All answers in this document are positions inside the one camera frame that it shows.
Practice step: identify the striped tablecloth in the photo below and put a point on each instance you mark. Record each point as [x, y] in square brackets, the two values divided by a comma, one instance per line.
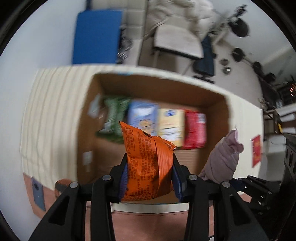
[62, 116]

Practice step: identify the red tissue pack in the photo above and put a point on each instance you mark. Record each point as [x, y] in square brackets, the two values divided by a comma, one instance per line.
[195, 130]

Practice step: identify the white puffer jacket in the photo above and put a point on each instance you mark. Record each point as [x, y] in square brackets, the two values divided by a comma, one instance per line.
[195, 16]

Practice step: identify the pink socks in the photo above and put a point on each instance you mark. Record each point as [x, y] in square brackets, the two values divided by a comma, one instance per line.
[223, 159]

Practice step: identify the blue tissue pack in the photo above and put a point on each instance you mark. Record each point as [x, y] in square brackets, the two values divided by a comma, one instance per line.
[143, 115]

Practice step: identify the black weight bench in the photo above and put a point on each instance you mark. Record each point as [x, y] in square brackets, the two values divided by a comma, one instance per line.
[204, 68]

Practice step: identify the red packet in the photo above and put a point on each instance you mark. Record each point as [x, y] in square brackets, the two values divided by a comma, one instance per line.
[256, 150]

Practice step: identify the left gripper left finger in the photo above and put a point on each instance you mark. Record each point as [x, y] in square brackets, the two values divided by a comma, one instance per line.
[66, 218]

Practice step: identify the orange snack bag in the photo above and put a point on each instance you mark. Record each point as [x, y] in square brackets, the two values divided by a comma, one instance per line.
[150, 163]

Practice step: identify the open cardboard box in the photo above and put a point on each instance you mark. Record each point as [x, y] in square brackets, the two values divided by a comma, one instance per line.
[96, 156]

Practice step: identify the black barbell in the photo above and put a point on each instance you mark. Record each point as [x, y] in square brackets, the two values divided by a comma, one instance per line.
[239, 56]

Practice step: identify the yellow tissue pack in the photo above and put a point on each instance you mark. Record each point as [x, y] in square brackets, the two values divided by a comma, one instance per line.
[171, 125]

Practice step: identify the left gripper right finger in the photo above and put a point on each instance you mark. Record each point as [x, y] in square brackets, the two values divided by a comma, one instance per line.
[233, 220]

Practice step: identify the blue foam mat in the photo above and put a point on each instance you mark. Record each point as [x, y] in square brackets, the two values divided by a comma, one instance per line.
[97, 37]

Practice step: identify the white cushioned chair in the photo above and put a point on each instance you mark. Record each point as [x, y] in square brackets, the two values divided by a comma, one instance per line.
[172, 40]

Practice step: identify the green snack bag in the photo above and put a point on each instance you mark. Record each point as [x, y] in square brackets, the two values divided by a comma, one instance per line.
[116, 108]

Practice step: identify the chrome dumbbell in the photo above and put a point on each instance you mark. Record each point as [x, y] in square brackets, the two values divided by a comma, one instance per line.
[226, 69]

